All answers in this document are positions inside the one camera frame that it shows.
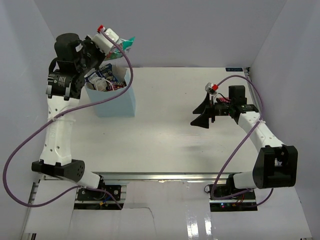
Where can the teal candy bag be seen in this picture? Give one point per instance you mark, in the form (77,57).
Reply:
(124,44)

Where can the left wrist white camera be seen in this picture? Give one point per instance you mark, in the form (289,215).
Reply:
(102,42)

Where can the small red candy packet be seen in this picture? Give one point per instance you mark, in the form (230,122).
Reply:
(223,100)

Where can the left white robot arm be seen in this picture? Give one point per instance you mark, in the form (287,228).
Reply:
(66,78)

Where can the blue snack bag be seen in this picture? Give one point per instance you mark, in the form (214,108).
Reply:
(102,80)

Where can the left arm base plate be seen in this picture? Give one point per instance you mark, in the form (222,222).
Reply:
(98,200)

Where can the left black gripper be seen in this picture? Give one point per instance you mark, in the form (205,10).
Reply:
(88,43)

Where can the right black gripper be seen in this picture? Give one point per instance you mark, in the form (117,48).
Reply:
(203,120)

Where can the purple candy packet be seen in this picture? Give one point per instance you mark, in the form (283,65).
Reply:
(115,85)

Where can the light blue paper bag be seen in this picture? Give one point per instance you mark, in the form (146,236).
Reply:
(122,106)

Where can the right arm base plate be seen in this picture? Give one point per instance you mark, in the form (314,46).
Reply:
(241,203)

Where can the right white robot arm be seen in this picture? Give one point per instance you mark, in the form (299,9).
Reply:
(276,163)

